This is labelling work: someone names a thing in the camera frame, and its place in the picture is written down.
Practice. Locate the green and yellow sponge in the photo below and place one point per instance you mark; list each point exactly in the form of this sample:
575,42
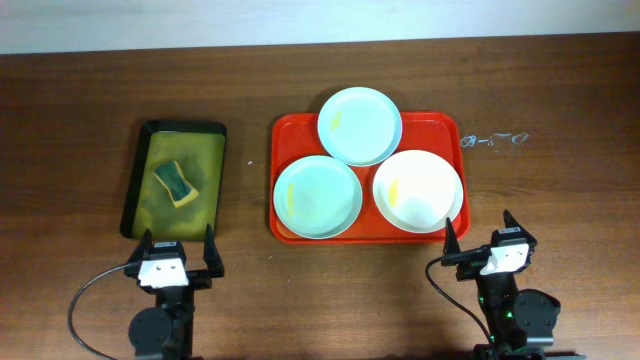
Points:
179,189

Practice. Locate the light blue plate top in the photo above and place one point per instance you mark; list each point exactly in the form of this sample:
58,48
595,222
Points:
360,126

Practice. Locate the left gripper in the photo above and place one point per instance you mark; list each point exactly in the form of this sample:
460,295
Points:
198,275

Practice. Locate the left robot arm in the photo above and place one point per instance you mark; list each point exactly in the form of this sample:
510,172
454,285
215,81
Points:
165,330

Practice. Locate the white plate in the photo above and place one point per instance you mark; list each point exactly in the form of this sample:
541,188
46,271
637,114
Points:
417,191

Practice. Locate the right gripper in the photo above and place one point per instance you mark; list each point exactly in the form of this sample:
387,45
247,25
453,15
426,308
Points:
469,261

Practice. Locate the red plastic tray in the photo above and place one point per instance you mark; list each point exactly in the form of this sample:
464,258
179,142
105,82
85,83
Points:
295,135

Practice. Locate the light blue plate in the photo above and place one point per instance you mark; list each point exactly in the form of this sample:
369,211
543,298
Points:
317,197
360,126

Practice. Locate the black tray with soapy water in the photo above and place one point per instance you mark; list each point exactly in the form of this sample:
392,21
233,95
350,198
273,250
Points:
199,148

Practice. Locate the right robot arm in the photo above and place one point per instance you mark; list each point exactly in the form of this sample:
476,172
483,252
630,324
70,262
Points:
520,323

